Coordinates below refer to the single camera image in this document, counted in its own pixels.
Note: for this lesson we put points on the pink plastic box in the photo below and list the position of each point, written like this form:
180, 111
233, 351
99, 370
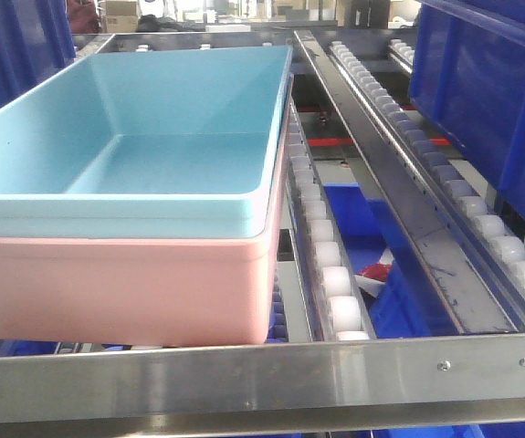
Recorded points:
155, 291

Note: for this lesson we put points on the light blue plastic box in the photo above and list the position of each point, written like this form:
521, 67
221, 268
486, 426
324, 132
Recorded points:
155, 144

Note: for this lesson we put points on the blue bin lower shelf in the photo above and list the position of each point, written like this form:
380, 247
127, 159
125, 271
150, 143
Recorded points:
400, 301

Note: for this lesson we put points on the cardboard boxes in background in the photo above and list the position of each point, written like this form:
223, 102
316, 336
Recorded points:
119, 16

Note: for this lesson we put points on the red white item in bin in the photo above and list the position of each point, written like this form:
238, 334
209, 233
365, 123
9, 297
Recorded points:
372, 278

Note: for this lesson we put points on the blue bin upper right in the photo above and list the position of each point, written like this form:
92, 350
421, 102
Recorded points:
469, 80

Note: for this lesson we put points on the blue bin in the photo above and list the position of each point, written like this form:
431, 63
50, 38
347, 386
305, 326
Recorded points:
469, 80
35, 43

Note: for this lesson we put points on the right roller conveyor track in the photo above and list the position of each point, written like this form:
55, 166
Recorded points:
489, 244

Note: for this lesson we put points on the blue bin upper left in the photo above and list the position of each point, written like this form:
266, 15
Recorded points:
35, 43

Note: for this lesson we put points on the steel divider rail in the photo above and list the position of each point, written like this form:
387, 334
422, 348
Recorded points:
448, 272

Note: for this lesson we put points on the stainless steel shelf frame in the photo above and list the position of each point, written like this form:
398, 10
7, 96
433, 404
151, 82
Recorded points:
274, 388

